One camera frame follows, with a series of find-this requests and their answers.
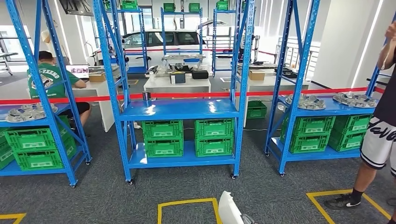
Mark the white car body part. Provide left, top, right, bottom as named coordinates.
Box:
left=218, top=190, right=246, bottom=224

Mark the blue steel shelf rack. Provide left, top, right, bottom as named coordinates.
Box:
left=104, top=0, right=149, bottom=75
left=212, top=7, right=248, bottom=77
left=263, top=0, right=396, bottom=178
left=160, top=7, right=204, bottom=64
left=92, top=0, right=256, bottom=186
left=0, top=0, right=93, bottom=189

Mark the grey black wrapped car part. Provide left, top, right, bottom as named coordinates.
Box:
left=168, top=63, right=195, bottom=74

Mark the red barrier belt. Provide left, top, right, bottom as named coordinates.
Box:
left=122, top=47, right=276, bottom=57
left=0, top=87, right=385, bottom=106

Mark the white desk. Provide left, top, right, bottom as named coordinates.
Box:
left=26, top=80, right=120, bottom=133
left=236, top=76, right=311, bottom=128
left=143, top=76, right=212, bottom=100

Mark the cardboard box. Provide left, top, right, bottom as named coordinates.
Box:
left=248, top=70, right=266, bottom=82
left=89, top=72, right=107, bottom=83

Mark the black plastic tray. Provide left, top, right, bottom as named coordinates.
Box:
left=273, top=67, right=298, bottom=79

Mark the black zip case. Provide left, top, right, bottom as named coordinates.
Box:
left=191, top=70, right=210, bottom=80

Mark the steel table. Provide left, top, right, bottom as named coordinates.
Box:
left=89, top=64, right=122, bottom=78
left=237, top=63, right=298, bottom=78
left=144, top=63, right=215, bottom=78

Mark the person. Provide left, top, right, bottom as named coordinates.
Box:
left=324, top=21, right=396, bottom=224
left=26, top=50, right=92, bottom=128

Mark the blue yellow tool bag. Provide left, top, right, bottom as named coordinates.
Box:
left=169, top=71, right=186, bottom=85

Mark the grey metal tray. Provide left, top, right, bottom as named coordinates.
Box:
left=160, top=55, right=207, bottom=62

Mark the white car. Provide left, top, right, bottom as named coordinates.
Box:
left=92, top=29, right=218, bottom=69

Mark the laptop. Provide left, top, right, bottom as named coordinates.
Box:
left=65, top=64, right=90, bottom=80

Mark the white floor cable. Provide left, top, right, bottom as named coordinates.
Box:
left=242, top=127, right=282, bottom=133

